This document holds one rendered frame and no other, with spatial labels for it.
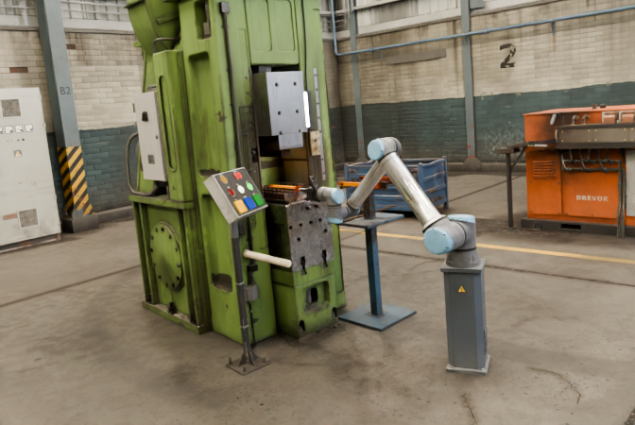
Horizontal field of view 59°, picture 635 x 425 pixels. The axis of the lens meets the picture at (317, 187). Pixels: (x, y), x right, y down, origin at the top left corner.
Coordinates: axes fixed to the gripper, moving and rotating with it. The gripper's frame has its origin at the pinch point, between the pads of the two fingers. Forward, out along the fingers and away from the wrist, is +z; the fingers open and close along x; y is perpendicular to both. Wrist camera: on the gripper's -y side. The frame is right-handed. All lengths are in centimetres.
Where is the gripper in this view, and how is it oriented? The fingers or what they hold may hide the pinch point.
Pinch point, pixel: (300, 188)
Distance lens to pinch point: 374.6
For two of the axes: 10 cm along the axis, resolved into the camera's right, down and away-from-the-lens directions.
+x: 7.5, -1.5, 6.5
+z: -6.6, -0.8, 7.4
